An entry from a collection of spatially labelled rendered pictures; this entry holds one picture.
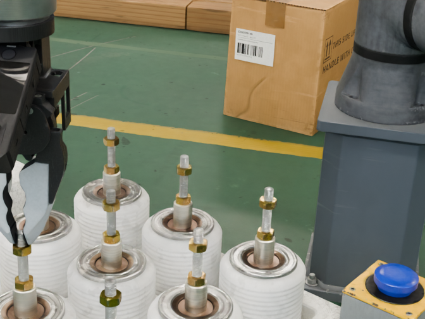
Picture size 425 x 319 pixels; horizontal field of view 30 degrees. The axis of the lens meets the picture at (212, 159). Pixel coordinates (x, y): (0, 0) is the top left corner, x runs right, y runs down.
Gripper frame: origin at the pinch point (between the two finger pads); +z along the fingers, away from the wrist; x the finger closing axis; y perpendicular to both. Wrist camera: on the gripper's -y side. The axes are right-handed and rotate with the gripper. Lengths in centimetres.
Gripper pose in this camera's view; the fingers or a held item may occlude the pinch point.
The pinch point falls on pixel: (18, 234)
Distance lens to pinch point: 75.6
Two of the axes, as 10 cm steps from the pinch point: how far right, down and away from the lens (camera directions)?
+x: -10.0, -0.7, 0.5
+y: 0.7, -4.2, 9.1
